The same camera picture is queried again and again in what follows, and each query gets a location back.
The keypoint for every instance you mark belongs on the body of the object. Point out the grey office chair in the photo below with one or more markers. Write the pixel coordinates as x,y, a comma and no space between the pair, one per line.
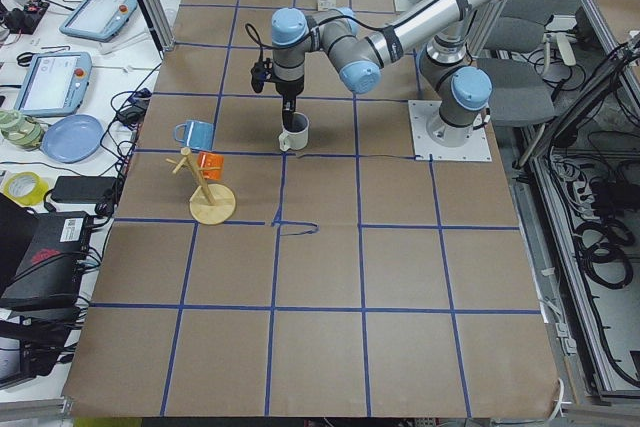
519,96

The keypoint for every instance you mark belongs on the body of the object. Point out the teach pendant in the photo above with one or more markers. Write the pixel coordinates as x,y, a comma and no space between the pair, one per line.
98,20
55,84

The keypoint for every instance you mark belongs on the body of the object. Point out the orange mug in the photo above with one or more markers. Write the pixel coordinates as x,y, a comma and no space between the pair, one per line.
210,165

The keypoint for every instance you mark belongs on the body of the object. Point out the wooden mug tree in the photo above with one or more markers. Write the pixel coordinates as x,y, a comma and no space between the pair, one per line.
212,203

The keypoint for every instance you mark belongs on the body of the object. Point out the light blue plate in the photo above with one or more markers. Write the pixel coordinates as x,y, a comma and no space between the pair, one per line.
72,139

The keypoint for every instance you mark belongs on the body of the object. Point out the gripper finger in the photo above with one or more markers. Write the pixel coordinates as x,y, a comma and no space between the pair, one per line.
288,120

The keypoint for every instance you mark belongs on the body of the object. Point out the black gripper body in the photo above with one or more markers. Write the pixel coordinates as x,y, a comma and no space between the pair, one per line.
289,88

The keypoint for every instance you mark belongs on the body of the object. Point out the white mug dark interior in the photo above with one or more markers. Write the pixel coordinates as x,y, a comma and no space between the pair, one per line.
296,136

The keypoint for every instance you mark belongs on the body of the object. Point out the black power adapter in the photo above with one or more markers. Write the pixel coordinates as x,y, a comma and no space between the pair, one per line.
82,189

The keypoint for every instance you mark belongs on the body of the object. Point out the yellow tape roll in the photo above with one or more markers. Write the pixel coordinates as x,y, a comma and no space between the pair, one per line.
26,188

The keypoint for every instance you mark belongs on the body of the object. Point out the far teach pendant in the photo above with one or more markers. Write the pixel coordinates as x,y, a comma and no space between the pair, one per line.
98,20

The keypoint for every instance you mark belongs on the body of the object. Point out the green tape rolls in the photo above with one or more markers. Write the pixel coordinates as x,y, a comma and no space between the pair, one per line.
21,130

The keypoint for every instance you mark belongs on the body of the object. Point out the black electronics box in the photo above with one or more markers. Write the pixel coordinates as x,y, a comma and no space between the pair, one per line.
46,270

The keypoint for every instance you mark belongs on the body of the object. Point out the black scissors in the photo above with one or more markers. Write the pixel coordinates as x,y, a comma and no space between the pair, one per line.
24,59

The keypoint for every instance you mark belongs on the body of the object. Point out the blue mug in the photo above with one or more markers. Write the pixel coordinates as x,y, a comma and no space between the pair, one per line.
194,134

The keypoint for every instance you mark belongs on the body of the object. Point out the near teach pendant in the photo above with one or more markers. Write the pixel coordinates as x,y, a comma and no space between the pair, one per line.
55,84

